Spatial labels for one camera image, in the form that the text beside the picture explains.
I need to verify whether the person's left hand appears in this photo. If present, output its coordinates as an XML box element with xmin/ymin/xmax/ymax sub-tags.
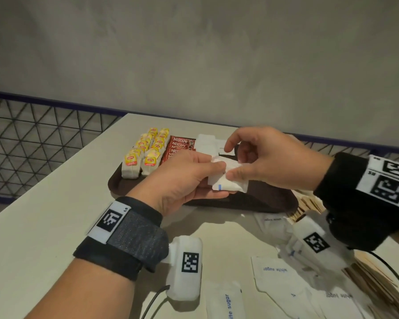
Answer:
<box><xmin>126</xmin><ymin>149</ymin><xmax>237</xmax><ymax>217</ymax></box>

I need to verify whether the person's right hand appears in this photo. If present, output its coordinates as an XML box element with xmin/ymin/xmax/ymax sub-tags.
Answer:
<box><xmin>224</xmin><ymin>126</ymin><xmax>335</xmax><ymax>191</ymax></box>

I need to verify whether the row of tea bags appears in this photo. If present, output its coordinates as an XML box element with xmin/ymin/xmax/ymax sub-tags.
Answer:
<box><xmin>141</xmin><ymin>128</ymin><xmax>170</xmax><ymax>176</ymax></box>
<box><xmin>121</xmin><ymin>128</ymin><xmax>159</xmax><ymax>180</ymax></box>

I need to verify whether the row of red coffee sachets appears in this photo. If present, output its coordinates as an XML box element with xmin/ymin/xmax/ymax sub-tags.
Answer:
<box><xmin>161</xmin><ymin>135</ymin><xmax>197</xmax><ymax>163</ymax></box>

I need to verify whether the dark brown tray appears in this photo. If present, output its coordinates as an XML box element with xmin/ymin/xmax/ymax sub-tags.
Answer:
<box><xmin>107</xmin><ymin>146</ymin><xmax>299</xmax><ymax>213</ymax></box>

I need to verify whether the white paper sugar packet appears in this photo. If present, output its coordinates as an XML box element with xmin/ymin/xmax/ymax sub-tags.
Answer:
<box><xmin>212</xmin><ymin>175</ymin><xmax>249</xmax><ymax>194</ymax></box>
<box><xmin>207</xmin><ymin>156</ymin><xmax>244</xmax><ymax>187</ymax></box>

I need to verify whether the pile of white sugar packets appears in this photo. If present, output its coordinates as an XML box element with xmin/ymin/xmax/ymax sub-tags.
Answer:
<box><xmin>204</xmin><ymin>212</ymin><xmax>370</xmax><ymax>319</ymax></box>

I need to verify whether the pile of wooden stir sticks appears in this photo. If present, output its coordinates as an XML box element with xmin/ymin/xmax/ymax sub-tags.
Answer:
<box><xmin>287</xmin><ymin>191</ymin><xmax>399</xmax><ymax>319</ymax></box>

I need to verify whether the person's left forearm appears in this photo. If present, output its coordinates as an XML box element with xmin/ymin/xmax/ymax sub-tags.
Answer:
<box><xmin>25</xmin><ymin>259</ymin><xmax>135</xmax><ymax>319</ymax></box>

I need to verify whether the black left wrist band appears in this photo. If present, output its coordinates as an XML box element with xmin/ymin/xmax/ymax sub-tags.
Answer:
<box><xmin>73</xmin><ymin>195</ymin><xmax>169</xmax><ymax>282</ymax></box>

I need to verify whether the black wrist band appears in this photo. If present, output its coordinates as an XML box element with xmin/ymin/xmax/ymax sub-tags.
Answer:
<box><xmin>73</xmin><ymin>195</ymin><xmax>169</xmax><ymax>282</ymax></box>
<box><xmin>314</xmin><ymin>152</ymin><xmax>399</xmax><ymax>251</ymax></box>

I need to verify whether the black right wrist band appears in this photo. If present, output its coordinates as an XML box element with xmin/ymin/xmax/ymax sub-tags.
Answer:
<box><xmin>314</xmin><ymin>152</ymin><xmax>399</xmax><ymax>251</ymax></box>

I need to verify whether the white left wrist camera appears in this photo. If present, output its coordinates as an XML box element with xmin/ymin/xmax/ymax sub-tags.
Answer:
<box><xmin>163</xmin><ymin>235</ymin><xmax>203</xmax><ymax>302</ymax></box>

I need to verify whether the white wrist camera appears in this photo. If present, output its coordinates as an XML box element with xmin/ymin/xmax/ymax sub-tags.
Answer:
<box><xmin>286</xmin><ymin>215</ymin><xmax>355</xmax><ymax>273</ymax></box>
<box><xmin>163</xmin><ymin>235</ymin><xmax>203</xmax><ymax>302</ymax></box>

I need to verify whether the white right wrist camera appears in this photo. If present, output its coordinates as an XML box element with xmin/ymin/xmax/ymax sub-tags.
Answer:
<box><xmin>286</xmin><ymin>215</ymin><xmax>355</xmax><ymax>273</ymax></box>

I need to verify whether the black cable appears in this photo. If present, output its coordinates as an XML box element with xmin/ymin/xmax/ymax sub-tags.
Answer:
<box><xmin>365</xmin><ymin>250</ymin><xmax>399</xmax><ymax>293</ymax></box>
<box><xmin>141</xmin><ymin>284</ymin><xmax>171</xmax><ymax>319</ymax></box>

